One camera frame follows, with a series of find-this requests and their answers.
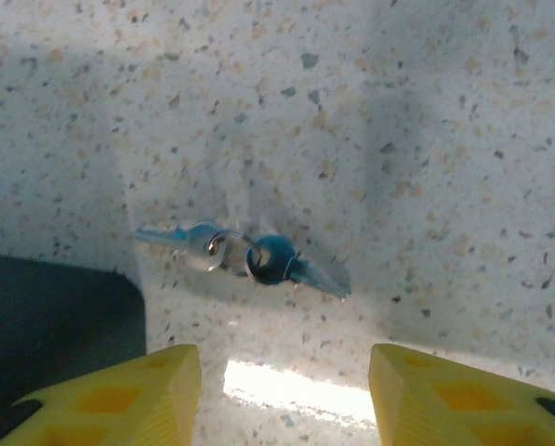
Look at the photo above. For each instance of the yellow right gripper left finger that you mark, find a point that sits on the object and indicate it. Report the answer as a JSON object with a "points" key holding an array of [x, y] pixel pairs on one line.
{"points": [[133, 399]]}

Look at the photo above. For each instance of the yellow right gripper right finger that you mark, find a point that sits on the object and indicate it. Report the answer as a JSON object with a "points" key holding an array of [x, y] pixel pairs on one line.
{"points": [[444, 399]]}

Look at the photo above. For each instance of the small silver key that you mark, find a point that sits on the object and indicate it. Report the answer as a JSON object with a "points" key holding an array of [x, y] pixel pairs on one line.
{"points": [[277, 261], [197, 247]]}

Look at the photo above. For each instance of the starry night print box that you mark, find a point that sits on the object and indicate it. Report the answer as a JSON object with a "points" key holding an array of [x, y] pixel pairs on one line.
{"points": [[49, 316]]}

